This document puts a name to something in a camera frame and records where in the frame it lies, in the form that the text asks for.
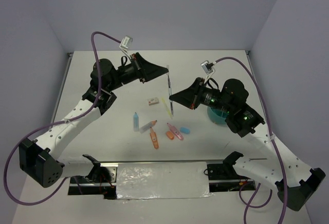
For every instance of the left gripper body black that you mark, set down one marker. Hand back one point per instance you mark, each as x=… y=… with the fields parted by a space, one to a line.
x=130 y=73

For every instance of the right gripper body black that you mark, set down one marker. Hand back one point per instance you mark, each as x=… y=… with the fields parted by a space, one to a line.
x=206 y=96

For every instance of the yellow highlighter pen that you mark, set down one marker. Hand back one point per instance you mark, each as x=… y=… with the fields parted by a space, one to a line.
x=167 y=108

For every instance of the white eraser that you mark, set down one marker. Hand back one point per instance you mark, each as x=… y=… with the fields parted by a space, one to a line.
x=153 y=101

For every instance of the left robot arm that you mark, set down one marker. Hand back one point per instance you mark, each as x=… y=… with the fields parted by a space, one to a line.
x=40 y=158

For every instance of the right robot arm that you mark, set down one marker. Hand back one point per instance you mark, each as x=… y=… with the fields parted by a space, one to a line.
x=293 y=180

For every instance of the teal round pen holder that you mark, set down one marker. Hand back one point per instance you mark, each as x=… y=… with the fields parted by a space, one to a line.
x=217 y=116

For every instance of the blue eraser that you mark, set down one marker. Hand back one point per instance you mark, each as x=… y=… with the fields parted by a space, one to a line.
x=184 y=130

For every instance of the pink highlighter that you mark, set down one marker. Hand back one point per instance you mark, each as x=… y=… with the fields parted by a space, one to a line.
x=175 y=131

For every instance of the orange highlighter cap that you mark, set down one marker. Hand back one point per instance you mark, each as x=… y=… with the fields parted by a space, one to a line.
x=170 y=135

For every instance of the blue marker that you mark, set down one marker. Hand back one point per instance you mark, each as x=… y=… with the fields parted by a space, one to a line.
x=136 y=122

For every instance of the orange highlighter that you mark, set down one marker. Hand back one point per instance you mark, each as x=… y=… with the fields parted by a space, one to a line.
x=154 y=139

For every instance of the silver foil sheet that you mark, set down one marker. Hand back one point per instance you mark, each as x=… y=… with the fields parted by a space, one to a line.
x=175 y=180

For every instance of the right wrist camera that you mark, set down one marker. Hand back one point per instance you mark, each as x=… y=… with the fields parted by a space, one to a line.
x=208 y=68

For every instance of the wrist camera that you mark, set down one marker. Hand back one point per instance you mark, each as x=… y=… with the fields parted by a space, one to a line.
x=125 y=44
x=208 y=68

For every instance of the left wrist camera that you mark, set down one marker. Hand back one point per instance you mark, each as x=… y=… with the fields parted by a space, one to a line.
x=125 y=44

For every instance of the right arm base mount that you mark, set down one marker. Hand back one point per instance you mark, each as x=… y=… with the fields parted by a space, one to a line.
x=221 y=181

